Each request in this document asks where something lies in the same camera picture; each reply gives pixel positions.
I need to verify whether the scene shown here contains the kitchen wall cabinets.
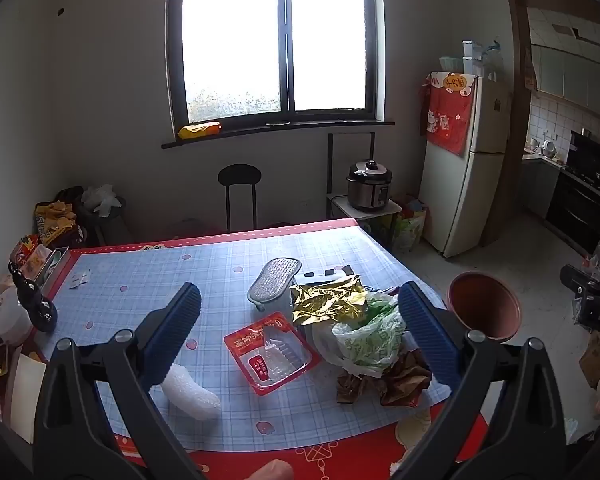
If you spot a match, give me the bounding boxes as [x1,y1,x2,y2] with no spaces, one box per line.
[530,42,600,117]

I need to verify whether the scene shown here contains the dark window sill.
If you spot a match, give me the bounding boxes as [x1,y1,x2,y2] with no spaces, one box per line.
[161,120,396,150]

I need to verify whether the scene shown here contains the white refrigerator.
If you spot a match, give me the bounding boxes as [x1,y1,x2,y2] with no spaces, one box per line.
[418,72,511,259]

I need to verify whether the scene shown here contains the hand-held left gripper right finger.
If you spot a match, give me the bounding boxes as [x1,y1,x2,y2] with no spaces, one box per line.
[390,281,568,480]

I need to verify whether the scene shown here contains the dark framed window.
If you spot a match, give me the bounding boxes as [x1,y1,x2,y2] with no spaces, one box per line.
[166,0,385,128]

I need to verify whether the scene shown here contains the brown wooden door frame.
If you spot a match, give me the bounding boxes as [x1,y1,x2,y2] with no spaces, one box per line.
[482,0,600,247]

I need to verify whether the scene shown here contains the red snack packet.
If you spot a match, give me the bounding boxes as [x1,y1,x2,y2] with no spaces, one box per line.
[10,234,53,272]

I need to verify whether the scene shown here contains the brown round trash bin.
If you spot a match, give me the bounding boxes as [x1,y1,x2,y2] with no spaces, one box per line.
[446,271,522,345]

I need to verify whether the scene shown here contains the silver black rice cooker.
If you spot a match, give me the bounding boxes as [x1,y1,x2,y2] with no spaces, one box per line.
[346,159,393,212]

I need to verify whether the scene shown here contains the red plastic food tray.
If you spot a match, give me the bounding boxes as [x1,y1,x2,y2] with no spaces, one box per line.
[223,311,313,396]

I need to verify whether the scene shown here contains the small white side table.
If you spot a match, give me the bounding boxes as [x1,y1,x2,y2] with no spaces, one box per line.
[327,132,402,222]

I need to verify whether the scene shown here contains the red printed cloth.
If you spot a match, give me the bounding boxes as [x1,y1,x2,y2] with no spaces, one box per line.
[420,72,479,157]

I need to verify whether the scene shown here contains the grey scrub pad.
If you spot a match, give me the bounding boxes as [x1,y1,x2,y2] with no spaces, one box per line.
[247,256,301,312]

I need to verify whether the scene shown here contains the white bubble wrap roll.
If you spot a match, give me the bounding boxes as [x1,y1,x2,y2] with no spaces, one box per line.
[161,364,222,421]

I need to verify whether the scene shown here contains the colourful shopping bag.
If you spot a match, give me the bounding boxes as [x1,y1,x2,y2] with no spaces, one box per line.
[391,200,427,253]

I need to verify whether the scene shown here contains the boxes atop refrigerator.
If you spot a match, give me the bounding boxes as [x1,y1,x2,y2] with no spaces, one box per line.
[440,40,503,81]

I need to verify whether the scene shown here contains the green white plastic bag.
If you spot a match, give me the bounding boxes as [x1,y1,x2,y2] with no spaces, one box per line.
[312,292,407,375]

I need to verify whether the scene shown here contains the yellow and dark cloth pile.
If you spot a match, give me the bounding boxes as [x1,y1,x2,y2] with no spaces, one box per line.
[35,186,87,249]

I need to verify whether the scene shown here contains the blue plaid tablecloth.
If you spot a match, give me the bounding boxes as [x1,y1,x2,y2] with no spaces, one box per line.
[30,218,491,480]

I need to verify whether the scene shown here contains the yellow snack packet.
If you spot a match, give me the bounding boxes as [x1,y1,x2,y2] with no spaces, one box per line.
[178,122,222,140]

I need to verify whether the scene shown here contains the black kitchen oven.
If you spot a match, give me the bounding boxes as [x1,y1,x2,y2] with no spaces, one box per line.
[545,130,600,256]

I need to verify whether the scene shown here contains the gold foil wrapper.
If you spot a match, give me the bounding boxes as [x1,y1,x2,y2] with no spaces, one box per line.
[290,275,368,327]

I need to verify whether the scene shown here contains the white paper sheet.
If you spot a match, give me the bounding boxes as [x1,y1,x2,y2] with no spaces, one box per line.
[5,352,48,443]

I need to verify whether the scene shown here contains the white round lamp shade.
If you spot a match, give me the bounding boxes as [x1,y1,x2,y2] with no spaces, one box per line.
[0,287,35,346]

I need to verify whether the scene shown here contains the person's left hand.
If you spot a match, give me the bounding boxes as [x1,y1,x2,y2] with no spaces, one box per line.
[250,459,295,480]

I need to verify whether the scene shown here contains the black round stool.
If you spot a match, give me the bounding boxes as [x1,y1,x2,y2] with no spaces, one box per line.
[218,164,262,233]

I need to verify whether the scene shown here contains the brown cardboard box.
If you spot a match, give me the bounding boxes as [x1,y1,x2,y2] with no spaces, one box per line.
[579,332,600,388]

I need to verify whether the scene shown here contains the brown crumpled paper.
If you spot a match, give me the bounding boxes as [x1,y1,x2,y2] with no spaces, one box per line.
[336,349,433,407]

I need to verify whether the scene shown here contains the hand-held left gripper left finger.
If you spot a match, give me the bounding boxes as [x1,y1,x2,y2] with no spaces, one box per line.
[32,281,203,480]

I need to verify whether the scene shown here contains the green tray box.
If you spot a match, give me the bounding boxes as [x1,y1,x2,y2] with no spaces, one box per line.
[35,246,72,287]

